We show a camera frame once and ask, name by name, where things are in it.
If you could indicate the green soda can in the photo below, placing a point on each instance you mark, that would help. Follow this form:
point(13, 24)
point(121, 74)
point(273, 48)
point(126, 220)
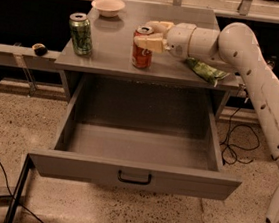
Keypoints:
point(80, 33)

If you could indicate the grey open top drawer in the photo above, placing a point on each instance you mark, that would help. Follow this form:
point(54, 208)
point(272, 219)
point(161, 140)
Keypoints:
point(140, 128)

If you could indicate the grey ledge rail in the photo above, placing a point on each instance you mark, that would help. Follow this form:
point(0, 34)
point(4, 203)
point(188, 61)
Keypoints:
point(16, 56)

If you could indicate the green chip bag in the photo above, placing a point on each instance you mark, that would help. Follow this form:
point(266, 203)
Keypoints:
point(208, 73)

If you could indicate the small black round object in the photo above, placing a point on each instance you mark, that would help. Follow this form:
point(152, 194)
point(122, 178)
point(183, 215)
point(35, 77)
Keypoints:
point(39, 49)

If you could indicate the grey metal cabinet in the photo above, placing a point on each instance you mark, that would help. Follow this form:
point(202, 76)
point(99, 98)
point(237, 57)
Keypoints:
point(112, 53)

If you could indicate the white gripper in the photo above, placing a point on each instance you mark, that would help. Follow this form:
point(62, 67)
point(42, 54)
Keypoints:
point(179, 40)

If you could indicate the red coke can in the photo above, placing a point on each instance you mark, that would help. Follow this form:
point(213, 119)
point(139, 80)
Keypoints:
point(141, 58)

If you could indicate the white paper bowl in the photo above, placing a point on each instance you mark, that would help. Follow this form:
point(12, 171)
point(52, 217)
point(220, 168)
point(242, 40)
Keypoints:
point(108, 8)

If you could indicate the black drawer handle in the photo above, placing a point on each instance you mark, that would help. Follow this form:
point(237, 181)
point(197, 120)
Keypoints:
point(133, 178)

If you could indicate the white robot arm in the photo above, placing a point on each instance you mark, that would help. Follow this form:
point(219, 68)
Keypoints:
point(234, 48)

